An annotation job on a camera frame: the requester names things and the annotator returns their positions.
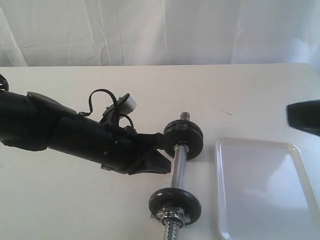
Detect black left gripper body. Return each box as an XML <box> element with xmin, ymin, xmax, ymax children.
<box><xmin>48</xmin><ymin>117</ymin><xmax>150</xmax><ymax>175</ymax></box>

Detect chrome threaded dumbbell bar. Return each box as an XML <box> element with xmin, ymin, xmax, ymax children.
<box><xmin>163</xmin><ymin>112</ymin><xmax>190</xmax><ymax>240</ymax></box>

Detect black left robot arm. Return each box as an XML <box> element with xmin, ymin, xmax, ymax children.
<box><xmin>0</xmin><ymin>90</ymin><xmax>171</xmax><ymax>175</ymax></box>

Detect chrome spin-lock collar nut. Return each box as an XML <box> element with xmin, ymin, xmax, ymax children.
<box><xmin>150</xmin><ymin>205</ymin><xmax>192</xmax><ymax>228</ymax></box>

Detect white plastic tray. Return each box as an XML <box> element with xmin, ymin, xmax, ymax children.
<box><xmin>215</xmin><ymin>137</ymin><xmax>320</xmax><ymax>240</ymax></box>

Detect white backdrop cloth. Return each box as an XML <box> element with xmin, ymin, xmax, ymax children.
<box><xmin>0</xmin><ymin>0</ymin><xmax>320</xmax><ymax>69</ymax></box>

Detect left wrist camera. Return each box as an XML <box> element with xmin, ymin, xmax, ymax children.
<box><xmin>100</xmin><ymin>93</ymin><xmax>137</xmax><ymax>125</ymax></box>

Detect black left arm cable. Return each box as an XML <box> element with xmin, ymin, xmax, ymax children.
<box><xmin>0</xmin><ymin>73</ymin><xmax>135</xmax><ymax>131</ymax></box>

